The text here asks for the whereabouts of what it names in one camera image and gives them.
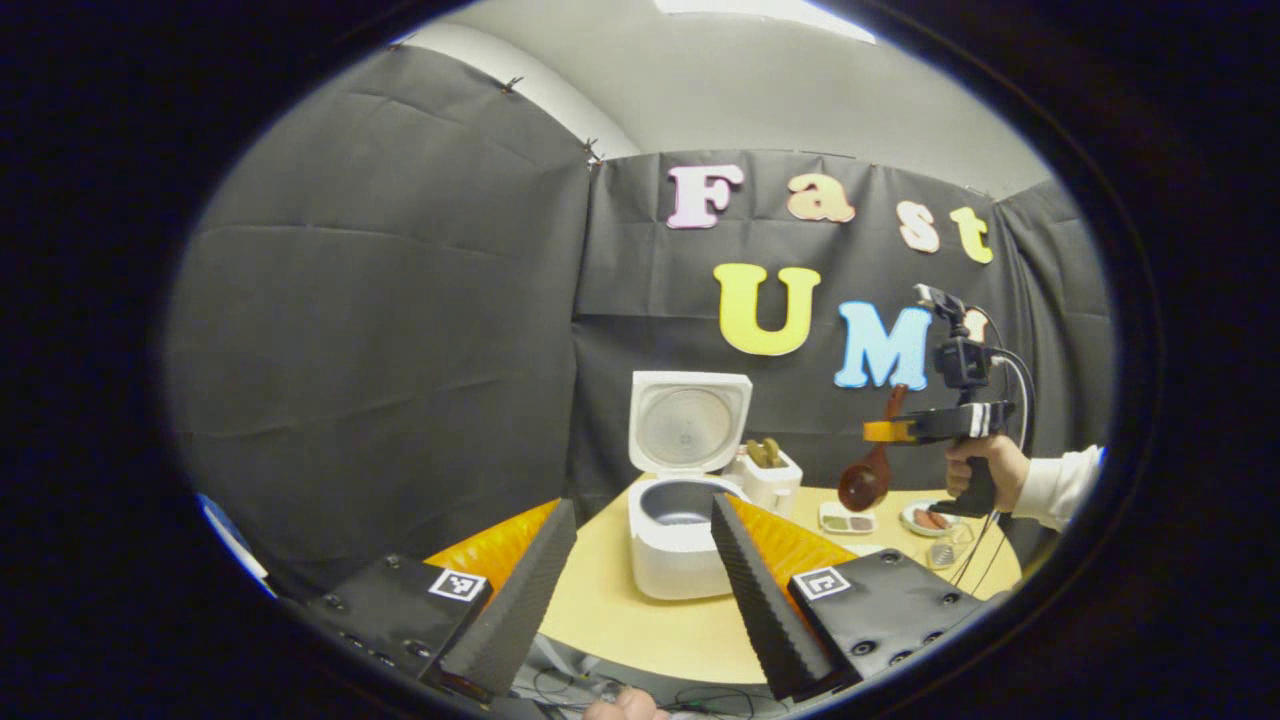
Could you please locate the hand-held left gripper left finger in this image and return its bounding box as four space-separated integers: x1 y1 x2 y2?
300 498 579 706

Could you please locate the metal wire chopstick holder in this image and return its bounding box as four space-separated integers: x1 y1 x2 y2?
925 522 976 571

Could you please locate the white rice cooker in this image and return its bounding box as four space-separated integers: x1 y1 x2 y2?
628 371 754 601

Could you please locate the white toaster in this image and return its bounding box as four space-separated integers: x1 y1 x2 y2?
735 445 804 518

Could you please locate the pale green plate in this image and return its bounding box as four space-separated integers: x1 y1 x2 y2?
898 500 963 538

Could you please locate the white divided dish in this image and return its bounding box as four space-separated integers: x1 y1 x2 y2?
818 500 879 535

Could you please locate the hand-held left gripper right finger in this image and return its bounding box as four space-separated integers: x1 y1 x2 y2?
710 493 1001 701

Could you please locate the right hand-held gripper cable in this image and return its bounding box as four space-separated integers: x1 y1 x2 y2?
948 345 1037 593

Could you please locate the brown wooden spoon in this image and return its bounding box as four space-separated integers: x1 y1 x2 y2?
838 384 911 513

